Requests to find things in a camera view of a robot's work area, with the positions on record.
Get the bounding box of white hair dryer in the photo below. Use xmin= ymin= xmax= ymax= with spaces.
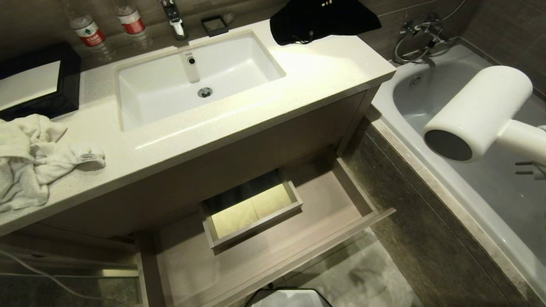
xmin=423 ymin=65 xmax=546 ymax=167

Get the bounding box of small inner drawer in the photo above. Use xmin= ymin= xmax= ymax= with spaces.
xmin=200 ymin=169 xmax=304 ymax=250

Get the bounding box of large beige drawer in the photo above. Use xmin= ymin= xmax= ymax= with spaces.
xmin=135 ymin=146 xmax=397 ymax=307

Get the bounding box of beige vanity cabinet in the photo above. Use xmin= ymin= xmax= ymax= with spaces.
xmin=0 ymin=19 xmax=398 ymax=240

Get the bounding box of white sink basin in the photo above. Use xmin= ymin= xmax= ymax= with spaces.
xmin=114 ymin=30 xmax=287 ymax=132

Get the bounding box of small black square dish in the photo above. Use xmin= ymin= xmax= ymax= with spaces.
xmin=201 ymin=15 xmax=229 ymax=37

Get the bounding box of black fabric bag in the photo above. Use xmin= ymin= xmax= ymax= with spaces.
xmin=270 ymin=0 xmax=383 ymax=46

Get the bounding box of chrome sink faucet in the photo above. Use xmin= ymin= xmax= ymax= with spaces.
xmin=160 ymin=0 xmax=189 ymax=41

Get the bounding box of chrome bathtub faucet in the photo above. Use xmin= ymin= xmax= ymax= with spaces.
xmin=393 ymin=13 xmax=453 ymax=67

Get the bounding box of red label water bottle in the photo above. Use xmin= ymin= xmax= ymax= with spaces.
xmin=63 ymin=0 xmax=116 ymax=61
xmin=112 ymin=0 xmax=154 ymax=50

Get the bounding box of black tissue box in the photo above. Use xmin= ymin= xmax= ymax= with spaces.
xmin=0 ymin=41 xmax=82 ymax=122

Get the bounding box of white bathtub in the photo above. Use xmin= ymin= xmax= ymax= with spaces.
xmin=370 ymin=37 xmax=546 ymax=301

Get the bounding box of white towel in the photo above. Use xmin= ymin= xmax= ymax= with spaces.
xmin=0 ymin=113 xmax=106 ymax=213

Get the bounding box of chrome shower hose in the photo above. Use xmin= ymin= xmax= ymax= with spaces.
xmin=441 ymin=0 xmax=468 ymax=22

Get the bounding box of white cable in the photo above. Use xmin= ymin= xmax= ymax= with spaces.
xmin=0 ymin=249 xmax=129 ymax=306

